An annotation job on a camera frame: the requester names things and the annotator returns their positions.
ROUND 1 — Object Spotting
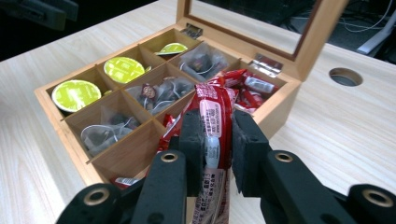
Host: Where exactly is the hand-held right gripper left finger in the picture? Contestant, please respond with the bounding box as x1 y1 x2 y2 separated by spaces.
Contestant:
130 108 207 224

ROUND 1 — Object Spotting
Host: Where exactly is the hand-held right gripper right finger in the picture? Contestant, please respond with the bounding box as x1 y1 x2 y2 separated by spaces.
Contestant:
231 109 357 224

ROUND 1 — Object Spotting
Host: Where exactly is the wooden tea box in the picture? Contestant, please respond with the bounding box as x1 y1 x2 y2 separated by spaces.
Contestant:
33 0 350 189

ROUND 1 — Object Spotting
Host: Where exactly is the red single drink packet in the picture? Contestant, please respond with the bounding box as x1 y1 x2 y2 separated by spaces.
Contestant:
185 82 235 224

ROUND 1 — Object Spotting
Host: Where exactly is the clear tea bag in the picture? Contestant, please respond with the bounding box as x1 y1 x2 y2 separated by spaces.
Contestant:
178 43 230 82
125 76 196 116
79 106 142 158

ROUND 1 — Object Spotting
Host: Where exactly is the green lidded capsule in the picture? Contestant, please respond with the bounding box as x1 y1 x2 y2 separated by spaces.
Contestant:
50 78 103 114
103 56 147 85
154 42 190 57

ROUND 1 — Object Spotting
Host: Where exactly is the pile of red packets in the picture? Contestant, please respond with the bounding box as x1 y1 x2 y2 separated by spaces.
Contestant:
110 68 280 190

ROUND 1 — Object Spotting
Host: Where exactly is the round table cable hole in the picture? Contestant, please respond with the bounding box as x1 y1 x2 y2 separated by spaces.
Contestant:
328 66 364 88

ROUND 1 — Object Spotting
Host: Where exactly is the white desk frame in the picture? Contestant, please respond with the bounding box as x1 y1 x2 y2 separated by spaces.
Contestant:
356 18 396 57

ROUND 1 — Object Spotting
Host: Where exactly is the white cable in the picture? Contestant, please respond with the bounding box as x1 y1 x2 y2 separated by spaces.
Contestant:
339 0 394 34

